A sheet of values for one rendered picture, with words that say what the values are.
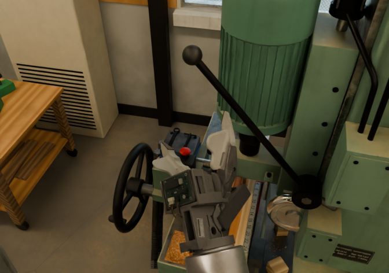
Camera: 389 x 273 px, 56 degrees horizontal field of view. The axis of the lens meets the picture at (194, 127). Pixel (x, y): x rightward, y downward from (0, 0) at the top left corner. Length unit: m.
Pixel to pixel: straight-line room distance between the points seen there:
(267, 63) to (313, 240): 0.39
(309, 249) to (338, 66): 0.40
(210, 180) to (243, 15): 0.28
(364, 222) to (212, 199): 0.47
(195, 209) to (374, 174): 0.32
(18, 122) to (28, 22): 0.58
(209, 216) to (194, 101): 1.97
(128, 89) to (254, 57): 1.99
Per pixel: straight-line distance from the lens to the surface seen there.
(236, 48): 0.69
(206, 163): 1.05
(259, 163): 0.91
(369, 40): 0.67
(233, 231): 0.94
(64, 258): 2.07
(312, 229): 0.81
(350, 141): 0.67
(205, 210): 0.56
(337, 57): 0.69
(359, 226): 0.94
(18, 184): 2.22
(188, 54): 0.62
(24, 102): 2.17
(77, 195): 2.29
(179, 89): 2.48
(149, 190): 1.16
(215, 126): 1.25
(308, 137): 0.79
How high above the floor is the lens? 1.73
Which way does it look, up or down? 42 degrees down
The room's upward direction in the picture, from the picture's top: straight up
